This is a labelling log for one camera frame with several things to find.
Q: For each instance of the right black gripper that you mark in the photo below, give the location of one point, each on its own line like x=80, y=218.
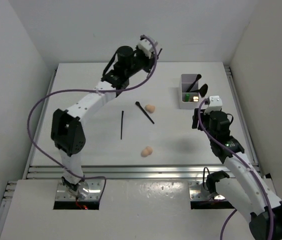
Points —
x=195, y=119

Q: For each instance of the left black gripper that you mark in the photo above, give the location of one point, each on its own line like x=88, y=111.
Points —
x=148, y=62

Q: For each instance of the black gold eyeshadow palette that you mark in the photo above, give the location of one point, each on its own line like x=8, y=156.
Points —
x=195, y=98

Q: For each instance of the green lipstick tube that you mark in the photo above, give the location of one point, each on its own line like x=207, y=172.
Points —
x=187, y=97

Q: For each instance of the large black powder brush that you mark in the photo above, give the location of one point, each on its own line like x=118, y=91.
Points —
x=198, y=77

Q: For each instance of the black fan makeup brush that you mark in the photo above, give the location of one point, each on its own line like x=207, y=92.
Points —
x=202, y=91

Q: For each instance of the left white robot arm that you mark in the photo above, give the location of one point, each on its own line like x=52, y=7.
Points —
x=67, y=131

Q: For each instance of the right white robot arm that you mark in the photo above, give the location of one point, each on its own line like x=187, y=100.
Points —
x=246, y=192

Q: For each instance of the upper beige makeup sponge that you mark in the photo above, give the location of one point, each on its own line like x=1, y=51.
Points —
x=150, y=108

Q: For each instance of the beige makeup sponge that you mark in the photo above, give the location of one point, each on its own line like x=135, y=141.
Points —
x=150, y=108
x=147, y=151

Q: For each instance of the lower beige makeup sponge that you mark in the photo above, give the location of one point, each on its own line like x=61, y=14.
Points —
x=147, y=151

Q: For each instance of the white organizer box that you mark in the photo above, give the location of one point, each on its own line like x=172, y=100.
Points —
x=185, y=81

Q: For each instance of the small black blending brush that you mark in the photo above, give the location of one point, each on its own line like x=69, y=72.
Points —
x=137, y=103

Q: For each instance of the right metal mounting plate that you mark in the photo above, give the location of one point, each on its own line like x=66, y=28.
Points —
x=198, y=193

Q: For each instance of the metal mounting plate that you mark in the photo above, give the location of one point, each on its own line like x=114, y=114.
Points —
x=93, y=191
x=198, y=193

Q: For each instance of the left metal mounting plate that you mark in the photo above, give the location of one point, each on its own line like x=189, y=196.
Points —
x=93, y=191

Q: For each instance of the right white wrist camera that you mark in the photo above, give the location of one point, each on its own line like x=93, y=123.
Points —
x=212, y=103

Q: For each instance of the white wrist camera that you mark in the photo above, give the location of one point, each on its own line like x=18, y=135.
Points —
x=212, y=103
x=147, y=45

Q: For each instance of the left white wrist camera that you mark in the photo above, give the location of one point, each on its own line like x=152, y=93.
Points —
x=147, y=45

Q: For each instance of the aluminium frame rail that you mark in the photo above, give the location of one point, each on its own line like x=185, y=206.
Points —
x=146, y=198

